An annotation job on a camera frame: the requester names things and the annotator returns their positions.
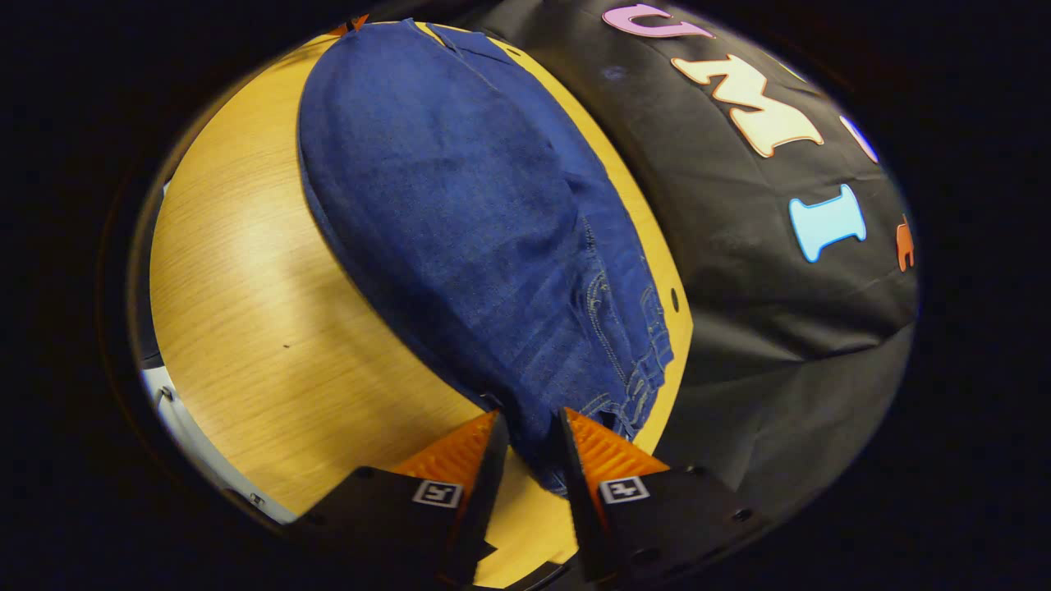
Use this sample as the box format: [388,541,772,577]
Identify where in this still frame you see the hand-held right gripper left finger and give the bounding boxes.
[287,410,510,588]

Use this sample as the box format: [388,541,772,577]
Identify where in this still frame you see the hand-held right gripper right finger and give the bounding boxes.
[561,408,769,584]

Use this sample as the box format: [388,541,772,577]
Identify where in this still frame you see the black backdrop cloth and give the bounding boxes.
[460,0,919,526]

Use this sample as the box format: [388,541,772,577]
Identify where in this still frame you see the white metal table frame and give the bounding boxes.
[138,361,298,526]

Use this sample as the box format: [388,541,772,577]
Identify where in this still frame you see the blue denim jeans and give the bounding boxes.
[297,21,676,497]

